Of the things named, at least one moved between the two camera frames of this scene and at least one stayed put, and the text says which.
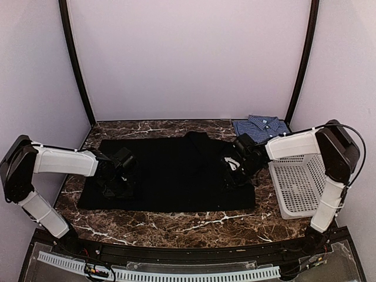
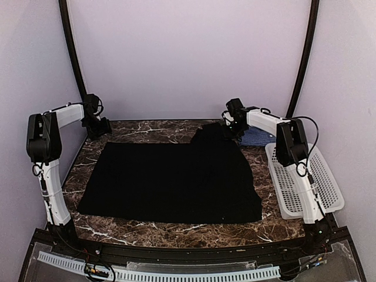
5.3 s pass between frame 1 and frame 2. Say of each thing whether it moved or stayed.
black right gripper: moved
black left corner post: stayed
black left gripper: moved
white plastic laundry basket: stayed
